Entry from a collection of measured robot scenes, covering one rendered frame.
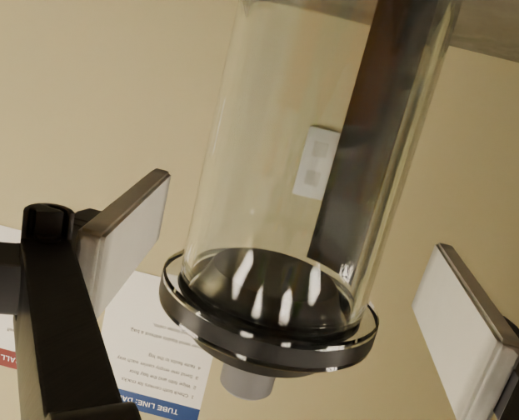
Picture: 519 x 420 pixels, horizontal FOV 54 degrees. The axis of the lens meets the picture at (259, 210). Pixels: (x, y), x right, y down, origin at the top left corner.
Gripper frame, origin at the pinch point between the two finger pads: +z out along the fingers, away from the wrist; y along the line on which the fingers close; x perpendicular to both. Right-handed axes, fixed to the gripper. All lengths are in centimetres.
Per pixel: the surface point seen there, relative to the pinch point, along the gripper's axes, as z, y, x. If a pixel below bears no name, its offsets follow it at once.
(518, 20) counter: 38.4, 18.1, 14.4
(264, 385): 4.2, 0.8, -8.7
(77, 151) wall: 64, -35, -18
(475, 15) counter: 40.8, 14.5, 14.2
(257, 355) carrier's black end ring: 0.3, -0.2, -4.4
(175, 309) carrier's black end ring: 2.0, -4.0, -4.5
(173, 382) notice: 61, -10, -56
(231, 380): 4.1, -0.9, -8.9
